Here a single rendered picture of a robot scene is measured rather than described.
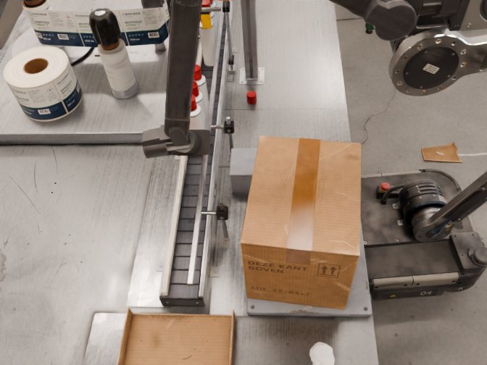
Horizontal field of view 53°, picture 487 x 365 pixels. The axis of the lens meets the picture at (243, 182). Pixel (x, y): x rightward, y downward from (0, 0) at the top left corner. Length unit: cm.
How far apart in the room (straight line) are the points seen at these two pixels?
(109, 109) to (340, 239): 96
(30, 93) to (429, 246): 156
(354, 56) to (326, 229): 230
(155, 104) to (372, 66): 182
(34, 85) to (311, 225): 98
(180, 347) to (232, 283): 20
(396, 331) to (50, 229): 140
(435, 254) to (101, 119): 136
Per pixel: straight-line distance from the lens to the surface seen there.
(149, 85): 173
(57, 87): 164
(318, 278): 109
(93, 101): 173
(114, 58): 160
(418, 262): 205
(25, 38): 210
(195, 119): 136
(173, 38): 98
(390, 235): 206
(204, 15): 158
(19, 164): 170
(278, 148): 115
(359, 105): 290
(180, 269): 126
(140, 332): 126
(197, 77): 144
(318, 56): 186
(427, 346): 218
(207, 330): 123
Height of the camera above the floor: 198
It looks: 52 degrees down
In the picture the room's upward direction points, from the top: 5 degrees counter-clockwise
